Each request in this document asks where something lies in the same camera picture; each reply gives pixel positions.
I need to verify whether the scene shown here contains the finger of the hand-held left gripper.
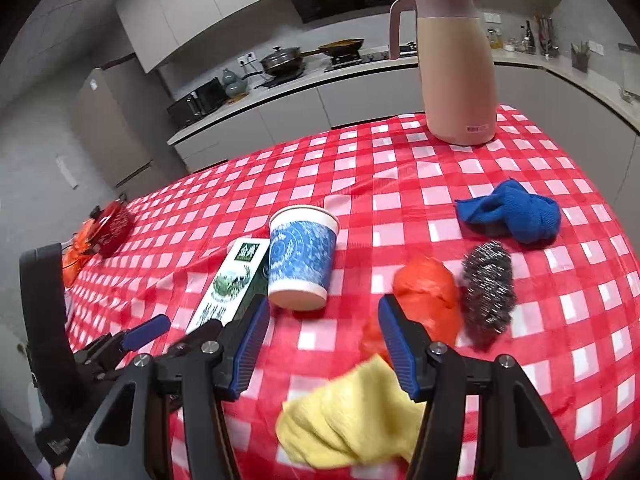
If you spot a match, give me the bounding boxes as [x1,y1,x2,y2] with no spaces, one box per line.
[165,318,224,361]
[75,314,172,386]

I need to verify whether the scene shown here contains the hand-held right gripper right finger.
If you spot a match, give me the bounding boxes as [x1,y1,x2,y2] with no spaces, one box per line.
[377,294,583,480]

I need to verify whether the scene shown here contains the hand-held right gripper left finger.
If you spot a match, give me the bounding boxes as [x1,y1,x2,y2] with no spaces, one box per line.
[65,294,273,480]

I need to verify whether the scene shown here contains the orange plastic bag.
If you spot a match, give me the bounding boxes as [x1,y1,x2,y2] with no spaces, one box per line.
[360,255,463,366]

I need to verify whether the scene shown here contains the green white carton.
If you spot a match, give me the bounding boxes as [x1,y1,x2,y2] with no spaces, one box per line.
[186,237,271,333]

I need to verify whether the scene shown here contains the yellow cloth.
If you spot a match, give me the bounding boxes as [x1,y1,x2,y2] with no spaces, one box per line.
[276,353,428,471]

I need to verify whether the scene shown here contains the blue patterned paper cup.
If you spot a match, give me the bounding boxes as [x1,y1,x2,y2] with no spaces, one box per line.
[268,205,341,311]

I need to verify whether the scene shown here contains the steel wool scrubber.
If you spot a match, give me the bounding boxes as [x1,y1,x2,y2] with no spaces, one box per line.
[460,240,518,343]

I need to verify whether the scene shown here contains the blue cloth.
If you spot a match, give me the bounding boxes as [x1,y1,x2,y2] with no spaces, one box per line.
[455,178,562,244]

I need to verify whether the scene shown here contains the red white checked tablecloth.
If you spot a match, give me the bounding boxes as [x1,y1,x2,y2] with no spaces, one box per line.
[62,104,640,480]

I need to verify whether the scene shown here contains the beige fridge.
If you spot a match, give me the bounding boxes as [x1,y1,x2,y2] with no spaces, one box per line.
[70,67,176,191]

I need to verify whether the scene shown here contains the black microwave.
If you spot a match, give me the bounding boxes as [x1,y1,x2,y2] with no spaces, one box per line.
[166,77,228,131]

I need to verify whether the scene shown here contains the grey kitchen counter cabinets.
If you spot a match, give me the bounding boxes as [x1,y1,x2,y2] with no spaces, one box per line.
[166,42,640,196]

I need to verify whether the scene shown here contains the grey ceramic jar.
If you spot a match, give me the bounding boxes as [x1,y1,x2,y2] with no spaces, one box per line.
[221,68,249,99]

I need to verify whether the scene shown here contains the pink thermos jug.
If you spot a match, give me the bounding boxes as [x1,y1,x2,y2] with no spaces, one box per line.
[389,0,497,146]

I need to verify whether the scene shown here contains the gas stove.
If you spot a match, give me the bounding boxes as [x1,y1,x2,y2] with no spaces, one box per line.
[324,42,418,73]

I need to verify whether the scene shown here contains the black wok with lid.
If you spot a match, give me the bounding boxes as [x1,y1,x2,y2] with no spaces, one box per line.
[242,46,321,78]

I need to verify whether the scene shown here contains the frying pan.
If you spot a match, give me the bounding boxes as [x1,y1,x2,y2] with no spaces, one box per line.
[317,38,366,57]

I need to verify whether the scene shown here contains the grey chopstick holder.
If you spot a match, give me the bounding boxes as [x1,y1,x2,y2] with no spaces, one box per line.
[570,41,591,73]

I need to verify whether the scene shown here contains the utensil rack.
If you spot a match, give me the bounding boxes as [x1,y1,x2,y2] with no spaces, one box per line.
[535,15,560,58]

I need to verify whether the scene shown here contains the upper wall cabinets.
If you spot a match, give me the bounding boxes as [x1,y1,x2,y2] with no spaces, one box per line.
[115,0,566,73]

